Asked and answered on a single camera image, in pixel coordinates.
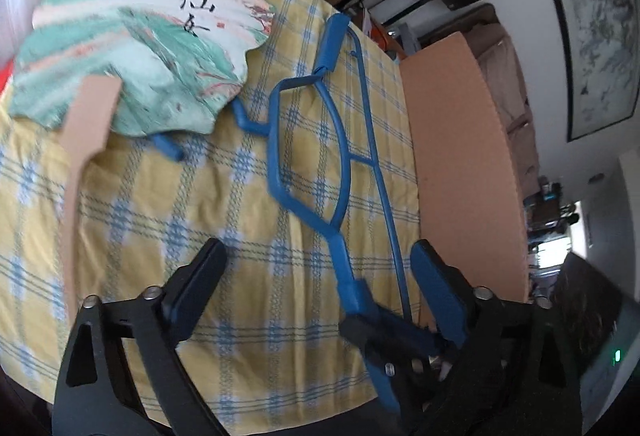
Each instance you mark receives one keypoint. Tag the cardboard box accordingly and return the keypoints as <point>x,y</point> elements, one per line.
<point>460,165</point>

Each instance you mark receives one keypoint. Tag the orange white package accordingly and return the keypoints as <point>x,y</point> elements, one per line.
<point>384,40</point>

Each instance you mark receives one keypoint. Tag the blue clothes hanger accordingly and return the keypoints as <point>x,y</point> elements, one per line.
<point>336,40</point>

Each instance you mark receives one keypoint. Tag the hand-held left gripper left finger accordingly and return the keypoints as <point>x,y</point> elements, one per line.
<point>200,286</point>

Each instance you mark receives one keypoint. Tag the yellow plaid tablecloth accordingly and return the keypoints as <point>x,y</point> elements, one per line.
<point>200,206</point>

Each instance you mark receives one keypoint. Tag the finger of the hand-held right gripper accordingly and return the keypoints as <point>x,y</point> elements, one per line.
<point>385,386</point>
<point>395,331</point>

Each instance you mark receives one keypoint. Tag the cluttered shelf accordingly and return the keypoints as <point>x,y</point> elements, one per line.
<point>550,211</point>

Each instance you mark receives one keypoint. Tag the brown sofa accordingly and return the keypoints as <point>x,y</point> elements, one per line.
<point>510,85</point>

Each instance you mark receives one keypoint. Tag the black device green light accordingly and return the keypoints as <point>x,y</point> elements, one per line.
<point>595,316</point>

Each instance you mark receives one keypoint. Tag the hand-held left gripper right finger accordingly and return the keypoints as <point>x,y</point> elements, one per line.
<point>442,296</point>

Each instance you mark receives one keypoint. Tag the framed ink painting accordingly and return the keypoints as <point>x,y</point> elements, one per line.
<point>600,60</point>

